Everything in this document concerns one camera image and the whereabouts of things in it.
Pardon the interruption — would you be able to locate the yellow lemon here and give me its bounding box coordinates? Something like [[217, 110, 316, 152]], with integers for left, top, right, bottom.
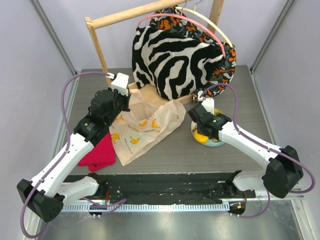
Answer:
[[194, 130, 209, 144]]

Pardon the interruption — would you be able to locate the banana print plastic bag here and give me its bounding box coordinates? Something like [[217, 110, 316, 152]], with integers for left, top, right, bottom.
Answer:
[[109, 89, 186, 166]]

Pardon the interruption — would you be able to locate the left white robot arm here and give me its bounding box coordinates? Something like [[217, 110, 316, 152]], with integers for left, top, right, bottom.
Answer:
[[17, 87, 131, 223]]

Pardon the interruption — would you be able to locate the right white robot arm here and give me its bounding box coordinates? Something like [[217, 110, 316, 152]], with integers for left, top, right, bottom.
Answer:
[[187, 104, 304, 199]]

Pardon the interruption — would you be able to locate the fruit plate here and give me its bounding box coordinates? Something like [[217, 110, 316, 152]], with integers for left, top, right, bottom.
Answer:
[[190, 121, 224, 147]]

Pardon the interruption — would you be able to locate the red cloth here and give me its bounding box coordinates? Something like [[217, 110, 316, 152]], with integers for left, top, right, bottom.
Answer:
[[77, 133, 116, 172]]

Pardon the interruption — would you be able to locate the zebra print garment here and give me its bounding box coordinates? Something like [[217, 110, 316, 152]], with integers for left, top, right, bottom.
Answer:
[[132, 26, 224, 100]]

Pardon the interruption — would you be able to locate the pink clothes hanger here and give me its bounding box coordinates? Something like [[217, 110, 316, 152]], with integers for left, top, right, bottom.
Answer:
[[136, 13, 226, 57]]

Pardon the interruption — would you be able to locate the orange camouflage garment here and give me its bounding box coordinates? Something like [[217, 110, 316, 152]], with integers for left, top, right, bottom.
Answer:
[[149, 5, 237, 91]]

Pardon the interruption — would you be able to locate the cream clothes hanger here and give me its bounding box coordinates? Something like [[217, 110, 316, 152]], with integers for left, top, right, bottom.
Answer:
[[175, 6, 234, 48]]

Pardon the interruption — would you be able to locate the wooden clothes rack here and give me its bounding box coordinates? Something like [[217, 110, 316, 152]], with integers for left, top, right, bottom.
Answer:
[[84, 0, 225, 106]]

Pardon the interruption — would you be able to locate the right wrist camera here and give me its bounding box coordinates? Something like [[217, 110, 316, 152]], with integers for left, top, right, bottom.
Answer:
[[196, 90, 215, 115]]

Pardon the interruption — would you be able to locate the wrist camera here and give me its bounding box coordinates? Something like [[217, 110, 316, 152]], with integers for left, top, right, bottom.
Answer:
[[107, 73, 130, 97], [196, 90, 215, 115]]

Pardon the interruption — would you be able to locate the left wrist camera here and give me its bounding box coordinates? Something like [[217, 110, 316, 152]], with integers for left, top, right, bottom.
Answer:
[[107, 73, 130, 97]]

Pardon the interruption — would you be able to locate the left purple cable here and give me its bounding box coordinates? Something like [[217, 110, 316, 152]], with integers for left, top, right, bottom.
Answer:
[[21, 71, 127, 238]]

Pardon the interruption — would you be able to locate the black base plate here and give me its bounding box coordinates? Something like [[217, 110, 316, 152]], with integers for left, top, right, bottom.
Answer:
[[69, 171, 257, 204]]

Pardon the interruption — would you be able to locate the slotted cable duct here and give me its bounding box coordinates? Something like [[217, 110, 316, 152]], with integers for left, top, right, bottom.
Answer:
[[61, 202, 230, 214]]

